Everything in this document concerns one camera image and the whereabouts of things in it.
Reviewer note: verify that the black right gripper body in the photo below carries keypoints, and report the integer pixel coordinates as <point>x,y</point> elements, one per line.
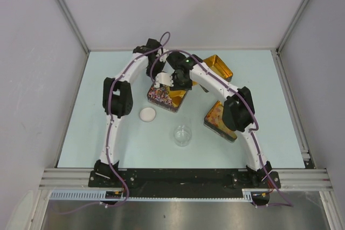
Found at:
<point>180,84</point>

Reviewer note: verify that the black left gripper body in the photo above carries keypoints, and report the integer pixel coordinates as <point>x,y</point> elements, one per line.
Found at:
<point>158,67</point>

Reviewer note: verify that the tin with swirl lollipops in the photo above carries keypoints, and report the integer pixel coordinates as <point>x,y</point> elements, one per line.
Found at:
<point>165,98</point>

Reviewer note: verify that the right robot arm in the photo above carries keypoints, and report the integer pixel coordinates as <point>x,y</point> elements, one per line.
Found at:
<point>238,109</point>

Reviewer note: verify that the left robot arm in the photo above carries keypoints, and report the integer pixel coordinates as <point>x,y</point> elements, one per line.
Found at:
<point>117,101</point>

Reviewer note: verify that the tin with popsicle candies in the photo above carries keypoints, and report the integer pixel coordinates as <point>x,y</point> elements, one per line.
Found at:
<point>213,121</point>

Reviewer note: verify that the tin with round lollipops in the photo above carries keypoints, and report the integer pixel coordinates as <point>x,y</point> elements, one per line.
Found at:
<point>217,65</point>

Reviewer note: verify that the white jar lid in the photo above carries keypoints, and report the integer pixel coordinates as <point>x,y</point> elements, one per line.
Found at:
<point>147,114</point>

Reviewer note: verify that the clear glass jar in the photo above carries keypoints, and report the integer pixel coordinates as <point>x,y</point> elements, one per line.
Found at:
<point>182,132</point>

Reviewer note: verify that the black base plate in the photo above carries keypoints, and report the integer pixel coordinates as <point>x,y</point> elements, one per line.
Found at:
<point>215,182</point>

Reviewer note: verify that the grey slotted cable duct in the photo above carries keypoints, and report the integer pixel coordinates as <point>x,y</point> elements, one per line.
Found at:
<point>107,195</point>

